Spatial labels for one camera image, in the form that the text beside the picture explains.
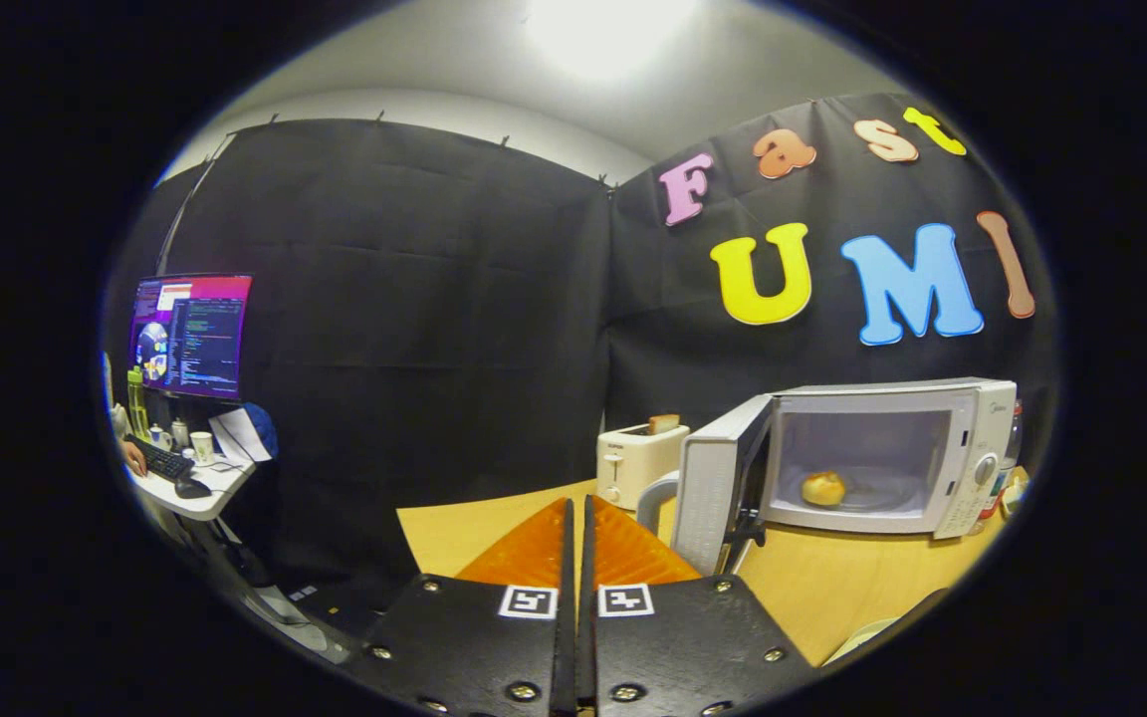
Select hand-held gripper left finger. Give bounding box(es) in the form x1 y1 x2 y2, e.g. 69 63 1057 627
344 496 577 717

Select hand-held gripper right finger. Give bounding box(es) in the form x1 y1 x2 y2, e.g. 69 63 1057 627
583 495 820 717

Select white microwave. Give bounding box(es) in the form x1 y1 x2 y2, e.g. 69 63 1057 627
636 377 1019 578

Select golden bread roll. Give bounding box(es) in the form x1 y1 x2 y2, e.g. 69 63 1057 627
800 471 847 509

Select small white bowl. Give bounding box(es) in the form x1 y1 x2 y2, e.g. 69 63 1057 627
820 617 899 667

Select white toaster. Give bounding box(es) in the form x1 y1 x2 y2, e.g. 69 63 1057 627
596 423 692 512

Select white office desk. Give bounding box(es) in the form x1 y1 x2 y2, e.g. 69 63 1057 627
123 450 259 523

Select blue office chair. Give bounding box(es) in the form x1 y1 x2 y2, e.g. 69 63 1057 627
240 401 280 460

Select white paper sheets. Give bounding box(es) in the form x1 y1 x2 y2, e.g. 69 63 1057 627
207 407 274 465

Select black keyboard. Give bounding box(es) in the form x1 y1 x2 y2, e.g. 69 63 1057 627
130 436 197 483

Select clear red-label water bottle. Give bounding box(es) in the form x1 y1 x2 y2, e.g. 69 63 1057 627
982 398 1026 521

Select green drink bottle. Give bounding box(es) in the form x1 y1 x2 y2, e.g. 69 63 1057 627
126 365 150 440

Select computer monitor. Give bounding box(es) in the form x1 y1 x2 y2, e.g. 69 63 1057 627
128 275 254 402

